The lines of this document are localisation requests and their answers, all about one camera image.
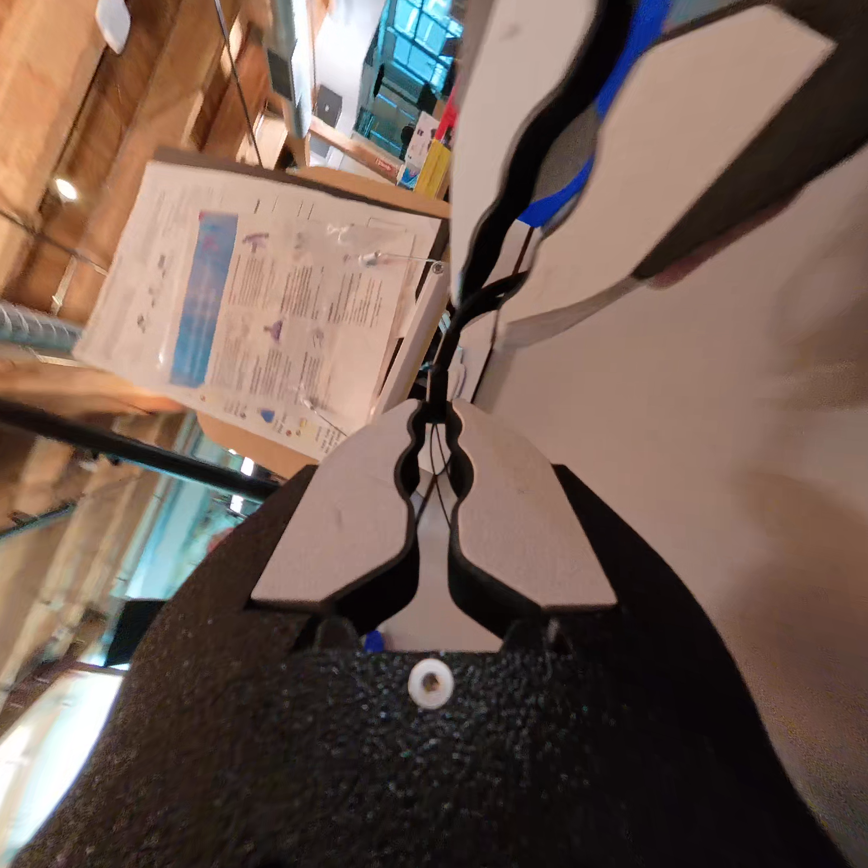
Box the white ceiling device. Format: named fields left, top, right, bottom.
left=95, top=0, right=133, bottom=55

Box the grey desk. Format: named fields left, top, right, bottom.
left=380, top=146, right=868, bottom=868

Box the black pole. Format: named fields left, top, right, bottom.
left=0, top=399, right=280, bottom=501

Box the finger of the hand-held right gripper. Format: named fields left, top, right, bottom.
left=449, top=0, right=635, bottom=309
left=498, top=3, right=836, bottom=348

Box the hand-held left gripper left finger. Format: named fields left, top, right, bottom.
left=250, top=399, right=421, bottom=635

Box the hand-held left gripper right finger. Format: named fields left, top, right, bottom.
left=448, top=400, right=618, bottom=638

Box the blue storage bin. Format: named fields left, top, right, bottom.
left=517, top=0, right=674, bottom=226

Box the black cable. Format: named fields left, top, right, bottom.
left=414, top=270, right=533, bottom=537

